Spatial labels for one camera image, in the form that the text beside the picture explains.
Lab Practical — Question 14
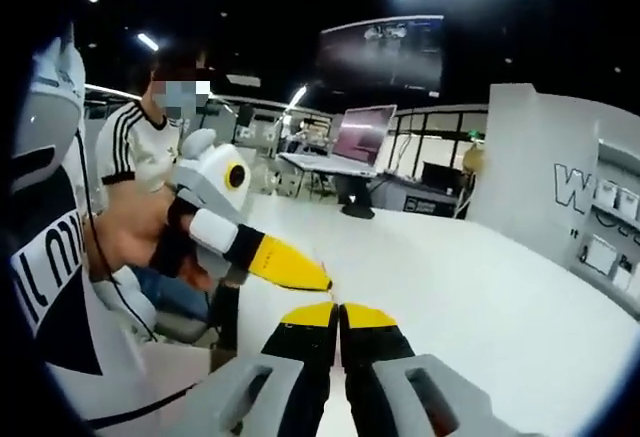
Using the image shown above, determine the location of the white lettered partition panel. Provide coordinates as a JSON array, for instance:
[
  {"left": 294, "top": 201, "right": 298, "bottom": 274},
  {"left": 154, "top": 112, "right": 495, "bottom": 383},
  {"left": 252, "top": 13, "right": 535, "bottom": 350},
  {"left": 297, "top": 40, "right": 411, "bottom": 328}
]
[{"left": 467, "top": 82, "right": 640, "bottom": 311}]

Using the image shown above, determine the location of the person's left hand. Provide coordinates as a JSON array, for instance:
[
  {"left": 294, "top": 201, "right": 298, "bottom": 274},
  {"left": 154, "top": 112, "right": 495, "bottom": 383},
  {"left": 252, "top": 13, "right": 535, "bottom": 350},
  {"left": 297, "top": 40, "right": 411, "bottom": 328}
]
[{"left": 124, "top": 220, "right": 222, "bottom": 293}]

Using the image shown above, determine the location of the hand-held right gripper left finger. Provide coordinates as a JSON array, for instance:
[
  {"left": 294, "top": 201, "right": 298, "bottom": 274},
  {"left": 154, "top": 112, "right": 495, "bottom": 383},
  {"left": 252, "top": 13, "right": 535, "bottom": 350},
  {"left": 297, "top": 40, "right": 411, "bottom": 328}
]
[{"left": 169, "top": 301, "right": 340, "bottom": 437}]

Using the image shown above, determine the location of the black soft pouch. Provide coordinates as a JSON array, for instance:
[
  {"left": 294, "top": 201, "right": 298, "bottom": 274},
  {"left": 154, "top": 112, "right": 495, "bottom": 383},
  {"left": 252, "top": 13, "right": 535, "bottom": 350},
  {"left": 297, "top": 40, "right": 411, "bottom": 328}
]
[{"left": 341, "top": 201, "right": 376, "bottom": 220}]

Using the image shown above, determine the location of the hanging dark screen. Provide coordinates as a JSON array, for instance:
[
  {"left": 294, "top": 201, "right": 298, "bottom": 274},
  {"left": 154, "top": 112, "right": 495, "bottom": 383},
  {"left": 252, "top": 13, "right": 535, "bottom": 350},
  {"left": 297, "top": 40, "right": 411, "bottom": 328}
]
[{"left": 317, "top": 15, "right": 446, "bottom": 97}]

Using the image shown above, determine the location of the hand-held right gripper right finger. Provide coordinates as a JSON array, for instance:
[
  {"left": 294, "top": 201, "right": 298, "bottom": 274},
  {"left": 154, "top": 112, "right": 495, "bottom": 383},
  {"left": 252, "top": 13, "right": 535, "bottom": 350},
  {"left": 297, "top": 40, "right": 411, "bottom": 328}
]
[{"left": 340, "top": 302, "right": 506, "bottom": 437}]

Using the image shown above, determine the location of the open silver laptop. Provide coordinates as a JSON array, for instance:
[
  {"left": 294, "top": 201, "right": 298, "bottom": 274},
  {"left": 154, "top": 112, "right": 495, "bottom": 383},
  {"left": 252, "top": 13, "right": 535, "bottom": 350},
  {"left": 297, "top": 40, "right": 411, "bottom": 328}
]
[{"left": 279, "top": 103, "right": 399, "bottom": 179}]

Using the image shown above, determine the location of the small black monitor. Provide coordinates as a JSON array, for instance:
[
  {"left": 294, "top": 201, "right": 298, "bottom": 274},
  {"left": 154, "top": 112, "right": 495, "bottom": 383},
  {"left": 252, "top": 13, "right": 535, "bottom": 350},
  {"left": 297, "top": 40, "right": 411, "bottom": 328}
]
[{"left": 422, "top": 160, "right": 464, "bottom": 191}]

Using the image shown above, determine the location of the grey metal shelf unit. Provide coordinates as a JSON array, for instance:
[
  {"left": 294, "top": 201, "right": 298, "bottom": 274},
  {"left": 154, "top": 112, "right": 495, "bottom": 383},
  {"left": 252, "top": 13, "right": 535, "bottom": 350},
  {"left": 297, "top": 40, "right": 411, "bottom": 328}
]
[{"left": 592, "top": 135, "right": 640, "bottom": 303}]

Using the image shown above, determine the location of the black device cable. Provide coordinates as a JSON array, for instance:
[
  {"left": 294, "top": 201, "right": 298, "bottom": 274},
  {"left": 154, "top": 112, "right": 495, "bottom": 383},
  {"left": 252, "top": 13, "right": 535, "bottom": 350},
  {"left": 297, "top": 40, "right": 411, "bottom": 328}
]
[{"left": 73, "top": 126, "right": 157, "bottom": 341}]

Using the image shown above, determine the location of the yellow round object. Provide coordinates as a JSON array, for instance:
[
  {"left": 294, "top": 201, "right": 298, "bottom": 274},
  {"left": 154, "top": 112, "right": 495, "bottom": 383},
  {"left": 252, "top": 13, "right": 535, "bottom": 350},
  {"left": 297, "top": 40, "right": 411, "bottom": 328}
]
[{"left": 462, "top": 144, "right": 487, "bottom": 174}]

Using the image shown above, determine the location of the black equipment case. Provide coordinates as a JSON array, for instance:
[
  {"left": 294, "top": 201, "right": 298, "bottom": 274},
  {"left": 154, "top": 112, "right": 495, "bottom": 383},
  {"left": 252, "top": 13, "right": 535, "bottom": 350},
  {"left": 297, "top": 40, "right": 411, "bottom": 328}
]
[{"left": 402, "top": 191, "right": 461, "bottom": 219}]

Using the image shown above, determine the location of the row of white storage bins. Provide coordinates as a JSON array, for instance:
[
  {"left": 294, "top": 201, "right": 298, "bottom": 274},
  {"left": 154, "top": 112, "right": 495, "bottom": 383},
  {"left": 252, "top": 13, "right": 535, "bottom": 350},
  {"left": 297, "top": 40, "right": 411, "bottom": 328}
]
[{"left": 583, "top": 179, "right": 640, "bottom": 288}]

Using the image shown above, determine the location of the white worn device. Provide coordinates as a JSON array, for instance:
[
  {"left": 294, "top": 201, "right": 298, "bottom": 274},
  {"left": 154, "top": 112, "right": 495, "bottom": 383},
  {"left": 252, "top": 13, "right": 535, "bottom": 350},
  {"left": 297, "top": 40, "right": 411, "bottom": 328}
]
[{"left": 12, "top": 21, "right": 87, "bottom": 193}]

